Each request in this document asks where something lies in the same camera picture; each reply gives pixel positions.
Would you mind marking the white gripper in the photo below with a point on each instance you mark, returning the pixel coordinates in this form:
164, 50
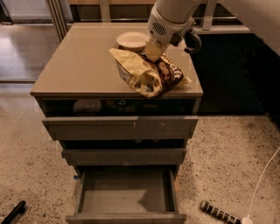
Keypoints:
165, 31

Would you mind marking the brown chip bag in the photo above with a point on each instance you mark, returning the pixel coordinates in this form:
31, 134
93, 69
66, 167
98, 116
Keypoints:
146, 78

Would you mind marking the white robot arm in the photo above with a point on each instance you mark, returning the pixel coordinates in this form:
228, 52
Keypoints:
262, 17

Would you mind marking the top grey drawer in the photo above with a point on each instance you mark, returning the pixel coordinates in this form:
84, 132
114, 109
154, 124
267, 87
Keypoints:
120, 127

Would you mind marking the grey drawer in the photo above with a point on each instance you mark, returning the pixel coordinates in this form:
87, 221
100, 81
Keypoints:
158, 156
120, 127
126, 195

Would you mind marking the grey drawer cabinet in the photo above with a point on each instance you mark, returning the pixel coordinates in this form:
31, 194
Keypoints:
83, 68

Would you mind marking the middle grey drawer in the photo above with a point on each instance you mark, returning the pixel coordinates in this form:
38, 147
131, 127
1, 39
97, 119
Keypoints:
158, 156

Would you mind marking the bottom grey drawer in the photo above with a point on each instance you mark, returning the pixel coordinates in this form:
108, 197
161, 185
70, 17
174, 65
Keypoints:
126, 195

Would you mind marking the white bowl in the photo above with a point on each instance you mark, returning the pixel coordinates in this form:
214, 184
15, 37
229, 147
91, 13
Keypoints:
133, 40

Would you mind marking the grey round speaker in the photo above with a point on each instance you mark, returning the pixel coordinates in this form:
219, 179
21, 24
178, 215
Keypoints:
87, 107

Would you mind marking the black object on floor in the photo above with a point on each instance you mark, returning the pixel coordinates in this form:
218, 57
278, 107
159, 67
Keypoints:
17, 210

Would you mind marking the metal railing frame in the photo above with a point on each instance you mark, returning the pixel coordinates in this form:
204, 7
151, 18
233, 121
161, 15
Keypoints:
210, 15

